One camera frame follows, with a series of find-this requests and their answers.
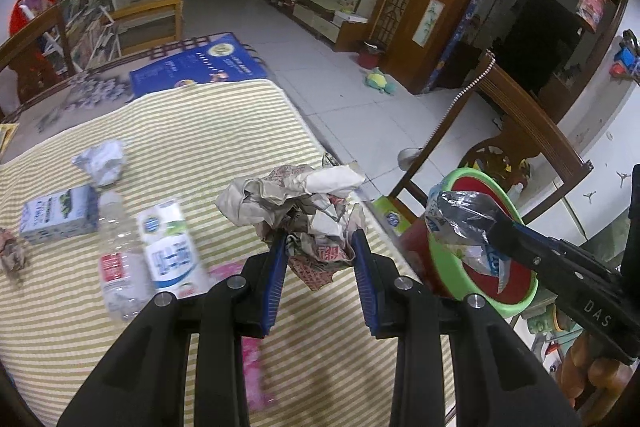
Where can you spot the green tissue packet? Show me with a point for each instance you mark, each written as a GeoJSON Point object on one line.
{"type": "Point", "coordinates": [392, 217]}

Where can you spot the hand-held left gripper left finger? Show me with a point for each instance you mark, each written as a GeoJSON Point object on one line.
{"type": "Point", "coordinates": [274, 277]}

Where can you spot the yellow book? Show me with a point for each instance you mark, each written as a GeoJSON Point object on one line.
{"type": "Point", "coordinates": [7, 137]}

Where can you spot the blue printed poster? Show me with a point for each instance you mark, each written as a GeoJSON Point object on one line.
{"type": "Point", "coordinates": [200, 62]}

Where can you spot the person's right hand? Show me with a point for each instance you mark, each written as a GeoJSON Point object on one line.
{"type": "Point", "coordinates": [595, 377]}

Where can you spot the wooden lattice partition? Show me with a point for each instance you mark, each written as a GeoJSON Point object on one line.
{"type": "Point", "coordinates": [405, 7]}

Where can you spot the red bag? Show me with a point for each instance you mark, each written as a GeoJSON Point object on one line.
{"type": "Point", "coordinates": [25, 7]}

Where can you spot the bamboo wall scroll painting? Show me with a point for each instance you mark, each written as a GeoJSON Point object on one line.
{"type": "Point", "coordinates": [428, 22]}

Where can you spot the pale pink packet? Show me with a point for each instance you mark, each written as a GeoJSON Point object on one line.
{"type": "Point", "coordinates": [255, 372]}

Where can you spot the grey floral table cover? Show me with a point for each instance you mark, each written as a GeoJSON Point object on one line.
{"type": "Point", "coordinates": [30, 127]}

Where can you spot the silver plastic wrapper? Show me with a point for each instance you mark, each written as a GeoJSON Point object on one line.
{"type": "Point", "coordinates": [450, 217]}

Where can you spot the blue and red toy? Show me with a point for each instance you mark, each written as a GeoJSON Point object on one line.
{"type": "Point", "coordinates": [627, 59]}

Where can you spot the white magazine rack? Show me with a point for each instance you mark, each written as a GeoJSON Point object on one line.
{"type": "Point", "coordinates": [90, 22]}

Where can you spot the blue and white carton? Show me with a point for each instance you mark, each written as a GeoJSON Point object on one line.
{"type": "Point", "coordinates": [55, 214]}

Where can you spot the white and green carton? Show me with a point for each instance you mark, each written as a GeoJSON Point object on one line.
{"type": "Point", "coordinates": [167, 252]}

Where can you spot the newspaper wad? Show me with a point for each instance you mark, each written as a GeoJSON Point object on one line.
{"type": "Point", "coordinates": [280, 197]}

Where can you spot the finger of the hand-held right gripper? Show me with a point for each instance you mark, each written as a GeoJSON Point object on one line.
{"type": "Point", "coordinates": [535, 263]}
{"type": "Point", "coordinates": [550, 242]}

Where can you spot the green and red basin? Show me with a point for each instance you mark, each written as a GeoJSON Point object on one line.
{"type": "Point", "coordinates": [505, 305]}

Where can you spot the green plush turtle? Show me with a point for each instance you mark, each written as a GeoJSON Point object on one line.
{"type": "Point", "coordinates": [379, 80]}

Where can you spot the carved wooden chair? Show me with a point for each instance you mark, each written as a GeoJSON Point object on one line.
{"type": "Point", "coordinates": [530, 107]}

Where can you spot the small wrapper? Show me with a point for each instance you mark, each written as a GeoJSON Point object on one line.
{"type": "Point", "coordinates": [11, 254]}

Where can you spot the television cabinet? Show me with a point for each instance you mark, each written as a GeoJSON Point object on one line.
{"type": "Point", "coordinates": [320, 14]}

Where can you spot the clear plastic bottle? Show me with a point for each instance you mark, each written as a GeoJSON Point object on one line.
{"type": "Point", "coordinates": [117, 257]}

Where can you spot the red bin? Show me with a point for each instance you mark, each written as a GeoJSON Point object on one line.
{"type": "Point", "coordinates": [370, 57]}

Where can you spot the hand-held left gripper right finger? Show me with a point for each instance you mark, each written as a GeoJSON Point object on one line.
{"type": "Point", "coordinates": [365, 277]}

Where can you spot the wooden sofa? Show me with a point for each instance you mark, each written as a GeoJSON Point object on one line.
{"type": "Point", "coordinates": [145, 17]}

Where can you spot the white paper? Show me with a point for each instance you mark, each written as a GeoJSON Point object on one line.
{"type": "Point", "coordinates": [102, 162]}

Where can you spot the colourful hanging decoration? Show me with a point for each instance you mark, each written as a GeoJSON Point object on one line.
{"type": "Point", "coordinates": [592, 7]}

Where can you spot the brown wooden chair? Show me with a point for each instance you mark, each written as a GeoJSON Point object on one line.
{"type": "Point", "coordinates": [30, 42]}

